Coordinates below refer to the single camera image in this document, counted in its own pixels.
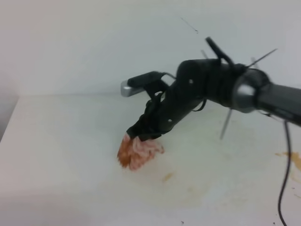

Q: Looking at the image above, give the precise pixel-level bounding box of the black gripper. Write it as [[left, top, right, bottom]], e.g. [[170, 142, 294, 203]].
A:
[[127, 59, 238, 142]]

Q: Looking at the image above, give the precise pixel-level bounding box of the pink striped white rag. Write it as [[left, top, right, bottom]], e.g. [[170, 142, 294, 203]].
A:
[[117, 133, 164, 170]]

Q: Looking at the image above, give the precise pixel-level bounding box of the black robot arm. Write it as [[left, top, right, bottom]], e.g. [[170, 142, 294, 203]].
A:
[[127, 59, 301, 141]]

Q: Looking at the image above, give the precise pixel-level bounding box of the coffee stain at right edge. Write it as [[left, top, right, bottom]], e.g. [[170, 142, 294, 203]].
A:
[[275, 152, 301, 171]]

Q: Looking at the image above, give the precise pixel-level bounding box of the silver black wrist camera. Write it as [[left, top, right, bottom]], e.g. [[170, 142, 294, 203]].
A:
[[120, 71, 176, 99]]

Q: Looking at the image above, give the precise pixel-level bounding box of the black cable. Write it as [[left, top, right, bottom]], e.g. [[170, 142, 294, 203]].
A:
[[277, 121, 292, 226]]

